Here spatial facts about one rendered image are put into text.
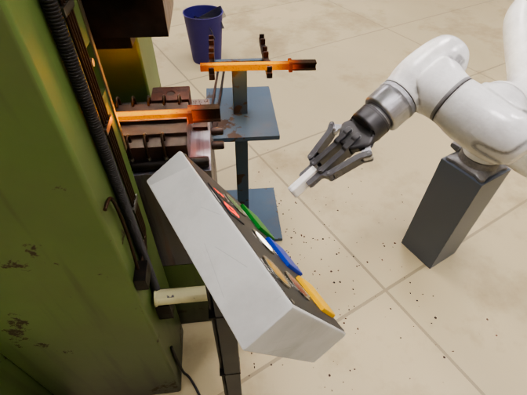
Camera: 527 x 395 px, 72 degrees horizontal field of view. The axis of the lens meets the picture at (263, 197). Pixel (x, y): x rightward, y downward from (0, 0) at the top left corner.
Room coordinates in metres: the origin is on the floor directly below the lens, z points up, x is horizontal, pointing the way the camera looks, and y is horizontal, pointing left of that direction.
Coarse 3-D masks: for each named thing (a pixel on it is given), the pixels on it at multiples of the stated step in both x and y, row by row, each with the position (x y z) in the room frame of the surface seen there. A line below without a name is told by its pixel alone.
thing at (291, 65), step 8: (200, 64) 1.26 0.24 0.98; (208, 64) 1.26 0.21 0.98; (216, 64) 1.26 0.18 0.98; (224, 64) 1.26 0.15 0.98; (232, 64) 1.26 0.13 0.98; (240, 64) 1.26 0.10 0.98; (248, 64) 1.27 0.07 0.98; (256, 64) 1.27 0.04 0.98; (264, 64) 1.27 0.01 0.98; (272, 64) 1.27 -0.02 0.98; (280, 64) 1.27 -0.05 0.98; (288, 64) 1.28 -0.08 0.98; (296, 64) 1.29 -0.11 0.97; (304, 64) 1.29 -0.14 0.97; (312, 64) 1.30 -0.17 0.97
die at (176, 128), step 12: (120, 108) 0.94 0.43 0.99; (132, 108) 0.94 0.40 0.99; (144, 108) 0.94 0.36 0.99; (156, 108) 0.94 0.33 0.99; (168, 108) 0.94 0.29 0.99; (180, 108) 0.94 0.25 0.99; (120, 120) 0.86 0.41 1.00; (132, 120) 0.86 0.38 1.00; (144, 120) 0.87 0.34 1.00; (156, 120) 0.87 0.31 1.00; (168, 120) 0.87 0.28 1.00; (180, 120) 0.88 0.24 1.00; (132, 132) 0.82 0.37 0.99; (144, 132) 0.82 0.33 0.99; (156, 132) 0.82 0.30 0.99; (168, 132) 0.82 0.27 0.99; (180, 132) 0.83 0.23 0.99; (132, 144) 0.78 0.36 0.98; (156, 144) 0.78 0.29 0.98; (168, 144) 0.78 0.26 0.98; (180, 144) 0.79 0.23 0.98; (144, 156) 0.77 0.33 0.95; (156, 156) 0.77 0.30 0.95; (168, 156) 0.78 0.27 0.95
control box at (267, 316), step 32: (160, 192) 0.42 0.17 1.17; (192, 192) 0.40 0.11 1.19; (224, 192) 0.49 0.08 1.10; (192, 224) 0.35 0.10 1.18; (224, 224) 0.33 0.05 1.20; (192, 256) 0.30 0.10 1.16; (224, 256) 0.28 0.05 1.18; (256, 256) 0.28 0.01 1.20; (224, 288) 0.24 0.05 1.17; (256, 288) 0.23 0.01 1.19; (288, 288) 0.25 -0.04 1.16; (256, 320) 0.20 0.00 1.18; (288, 320) 0.20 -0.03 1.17; (320, 320) 0.24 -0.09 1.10; (256, 352) 0.18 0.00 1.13; (288, 352) 0.21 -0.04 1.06; (320, 352) 0.25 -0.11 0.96
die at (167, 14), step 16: (96, 0) 0.77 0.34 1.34; (112, 0) 0.77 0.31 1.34; (128, 0) 0.77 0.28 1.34; (144, 0) 0.78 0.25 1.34; (160, 0) 0.78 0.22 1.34; (96, 16) 0.77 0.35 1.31; (112, 16) 0.77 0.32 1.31; (128, 16) 0.77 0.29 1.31; (144, 16) 0.78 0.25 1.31; (160, 16) 0.78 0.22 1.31; (96, 32) 0.76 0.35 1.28; (112, 32) 0.77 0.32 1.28; (128, 32) 0.77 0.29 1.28; (144, 32) 0.78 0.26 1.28; (160, 32) 0.78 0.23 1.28
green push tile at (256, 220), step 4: (244, 208) 0.50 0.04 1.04; (248, 208) 0.51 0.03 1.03; (248, 212) 0.49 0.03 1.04; (252, 212) 0.51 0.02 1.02; (252, 216) 0.48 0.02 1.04; (256, 216) 0.52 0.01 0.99; (252, 220) 0.47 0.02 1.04; (256, 220) 0.48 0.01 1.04; (256, 224) 0.46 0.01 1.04; (260, 224) 0.48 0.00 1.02; (260, 228) 0.45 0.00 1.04; (264, 228) 0.47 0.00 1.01; (264, 232) 0.46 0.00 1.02; (268, 232) 0.47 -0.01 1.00; (268, 236) 0.46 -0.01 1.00; (272, 236) 0.47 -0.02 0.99
